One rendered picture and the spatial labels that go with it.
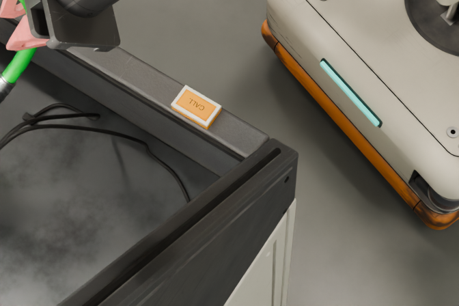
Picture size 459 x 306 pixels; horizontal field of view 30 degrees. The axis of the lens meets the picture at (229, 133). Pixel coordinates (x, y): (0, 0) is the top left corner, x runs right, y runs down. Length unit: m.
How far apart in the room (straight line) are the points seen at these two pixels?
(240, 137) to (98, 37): 0.33
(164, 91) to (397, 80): 0.85
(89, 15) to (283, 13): 1.20
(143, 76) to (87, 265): 0.24
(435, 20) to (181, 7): 0.66
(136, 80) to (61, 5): 0.35
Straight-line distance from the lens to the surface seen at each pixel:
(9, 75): 0.79
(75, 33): 0.68
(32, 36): 0.69
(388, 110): 1.74
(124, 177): 1.09
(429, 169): 1.72
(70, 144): 1.12
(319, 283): 1.90
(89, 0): 0.66
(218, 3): 2.17
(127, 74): 1.02
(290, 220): 1.16
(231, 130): 0.97
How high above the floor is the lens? 1.84
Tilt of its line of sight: 67 degrees down
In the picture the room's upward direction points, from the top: 6 degrees counter-clockwise
